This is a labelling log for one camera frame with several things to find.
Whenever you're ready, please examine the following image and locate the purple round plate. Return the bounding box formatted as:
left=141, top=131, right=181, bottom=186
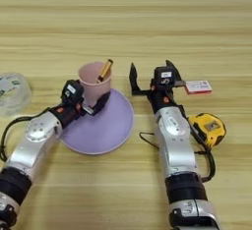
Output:
left=60, top=87, right=135, bottom=155

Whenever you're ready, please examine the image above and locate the pink plastic cup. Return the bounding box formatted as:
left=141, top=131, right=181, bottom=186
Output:
left=77, top=61, right=112, bottom=108

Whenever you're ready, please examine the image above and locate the clear adhesive tape roll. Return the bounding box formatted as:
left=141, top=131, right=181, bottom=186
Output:
left=0, top=72, right=32, bottom=118

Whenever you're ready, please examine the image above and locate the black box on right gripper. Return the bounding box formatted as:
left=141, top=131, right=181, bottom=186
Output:
left=153, top=65, right=176, bottom=86

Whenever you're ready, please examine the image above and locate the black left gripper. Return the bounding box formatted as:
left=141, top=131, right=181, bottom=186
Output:
left=48, top=90, right=112, bottom=130

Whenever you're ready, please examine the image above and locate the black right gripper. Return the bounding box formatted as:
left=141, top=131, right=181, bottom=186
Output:
left=128, top=59, right=187, bottom=114

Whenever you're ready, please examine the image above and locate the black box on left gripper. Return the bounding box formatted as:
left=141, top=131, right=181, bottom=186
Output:
left=61, top=79, right=85, bottom=107

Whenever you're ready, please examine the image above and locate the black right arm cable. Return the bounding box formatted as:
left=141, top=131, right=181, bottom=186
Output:
left=178, top=105, right=217, bottom=183

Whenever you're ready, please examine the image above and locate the small red white box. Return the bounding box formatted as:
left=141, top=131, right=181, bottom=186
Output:
left=184, top=80, right=214, bottom=95

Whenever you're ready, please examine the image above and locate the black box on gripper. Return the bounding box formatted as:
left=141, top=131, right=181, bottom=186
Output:
left=153, top=65, right=176, bottom=86
left=61, top=79, right=85, bottom=107

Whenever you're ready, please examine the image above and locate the yellow black tape measure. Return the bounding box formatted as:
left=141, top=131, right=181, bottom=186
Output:
left=139, top=112, right=227, bottom=150

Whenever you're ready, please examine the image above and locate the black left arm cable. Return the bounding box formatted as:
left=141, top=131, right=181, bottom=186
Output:
left=0, top=107, right=53, bottom=163

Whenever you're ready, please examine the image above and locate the brown stick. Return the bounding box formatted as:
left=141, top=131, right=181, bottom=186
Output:
left=96, top=58, right=114, bottom=84

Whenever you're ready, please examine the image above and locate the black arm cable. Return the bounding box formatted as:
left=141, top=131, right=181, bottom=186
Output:
left=178, top=105, right=217, bottom=183
left=0, top=107, right=53, bottom=163

